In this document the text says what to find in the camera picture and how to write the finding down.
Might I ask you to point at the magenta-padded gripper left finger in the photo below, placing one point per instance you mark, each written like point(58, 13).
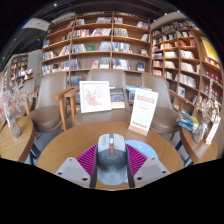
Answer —
point(85, 160)

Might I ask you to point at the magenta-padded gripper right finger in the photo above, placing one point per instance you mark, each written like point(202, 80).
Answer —
point(138, 160)

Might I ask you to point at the grey computer mouse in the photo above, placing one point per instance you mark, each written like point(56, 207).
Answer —
point(111, 160)

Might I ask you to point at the round blue mouse pad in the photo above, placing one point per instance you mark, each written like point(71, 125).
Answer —
point(146, 148)

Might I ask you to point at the brown leather armchair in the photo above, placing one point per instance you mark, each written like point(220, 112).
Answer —
point(48, 106)
point(163, 116)
point(103, 116)

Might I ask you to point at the white table sign red print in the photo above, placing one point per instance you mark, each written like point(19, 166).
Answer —
point(143, 111)

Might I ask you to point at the round wooden side table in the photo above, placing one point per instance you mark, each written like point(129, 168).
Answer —
point(16, 146)
point(196, 150)

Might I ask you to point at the stack of books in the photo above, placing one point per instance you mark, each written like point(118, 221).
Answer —
point(187, 121)

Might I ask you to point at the white framed floral picture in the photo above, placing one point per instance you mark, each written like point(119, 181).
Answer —
point(95, 96)

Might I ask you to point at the dark book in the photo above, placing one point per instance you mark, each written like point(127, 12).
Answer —
point(117, 97)

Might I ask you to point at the light blue book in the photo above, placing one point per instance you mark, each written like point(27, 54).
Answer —
point(131, 91)

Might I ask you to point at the distant wooden bookshelf unit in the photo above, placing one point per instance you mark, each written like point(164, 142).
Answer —
point(20, 68)

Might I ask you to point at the curved wooden bookshelf unit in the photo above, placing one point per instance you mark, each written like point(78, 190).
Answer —
point(186, 56)

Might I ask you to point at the wide wooden bookshelf unit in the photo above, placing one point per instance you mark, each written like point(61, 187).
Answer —
point(96, 43)

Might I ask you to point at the white hanging ceiling panel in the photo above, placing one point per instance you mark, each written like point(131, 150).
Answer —
point(36, 24)

